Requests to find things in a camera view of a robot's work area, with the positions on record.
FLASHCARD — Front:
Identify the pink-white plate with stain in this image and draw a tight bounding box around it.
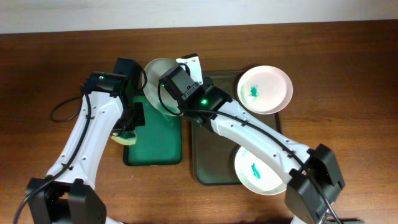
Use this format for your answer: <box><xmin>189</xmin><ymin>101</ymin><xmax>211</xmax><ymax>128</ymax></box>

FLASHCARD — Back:
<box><xmin>236</xmin><ymin>65</ymin><xmax>294</xmax><ymax>114</ymax></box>

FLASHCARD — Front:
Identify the white plate with green stain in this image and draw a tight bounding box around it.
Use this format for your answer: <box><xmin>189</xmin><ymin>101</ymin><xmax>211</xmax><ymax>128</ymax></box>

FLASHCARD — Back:
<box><xmin>234</xmin><ymin>147</ymin><xmax>286</xmax><ymax>195</ymax></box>

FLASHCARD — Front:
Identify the grey plate with green stain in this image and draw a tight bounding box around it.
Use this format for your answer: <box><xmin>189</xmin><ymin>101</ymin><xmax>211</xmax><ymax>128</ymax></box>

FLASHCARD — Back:
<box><xmin>144</xmin><ymin>58</ymin><xmax>182</xmax><ymax>116</ymax></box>

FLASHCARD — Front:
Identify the green yellow sponge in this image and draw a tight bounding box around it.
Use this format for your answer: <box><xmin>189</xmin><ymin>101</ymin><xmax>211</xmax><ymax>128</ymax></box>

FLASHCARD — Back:
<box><xmin>111</xmin><ymin>130</ymin><xmax>137</xmax><ymax>146</ymax></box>

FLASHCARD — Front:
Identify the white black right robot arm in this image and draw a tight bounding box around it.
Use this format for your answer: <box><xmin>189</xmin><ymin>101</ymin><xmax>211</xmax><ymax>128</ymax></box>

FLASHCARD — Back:
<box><xmin>158</xmin><ymin>62</ymin><xmax>345</xmax><ymax>223</ymax></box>

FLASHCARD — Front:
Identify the large brown tray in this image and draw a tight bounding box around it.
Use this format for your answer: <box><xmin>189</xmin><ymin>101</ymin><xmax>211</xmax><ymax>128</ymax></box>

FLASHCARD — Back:
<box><xmin>190</xmin><ymin>70</ymin><xmax>284</xmax><ymax>187</ymax></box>

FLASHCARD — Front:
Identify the small green tray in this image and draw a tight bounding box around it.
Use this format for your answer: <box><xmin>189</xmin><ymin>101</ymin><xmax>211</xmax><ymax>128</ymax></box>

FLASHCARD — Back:
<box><xmin>123</xmin><ymin>95</ymin><xmax>182</xmax><ymax>166</ymax></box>

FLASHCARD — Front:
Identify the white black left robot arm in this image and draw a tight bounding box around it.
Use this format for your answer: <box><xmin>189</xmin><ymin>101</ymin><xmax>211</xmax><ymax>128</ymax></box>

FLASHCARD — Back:
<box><xmin>21</xmin><ymin>58</ymin><xmax>146</xmax><ymax>223</ymax></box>

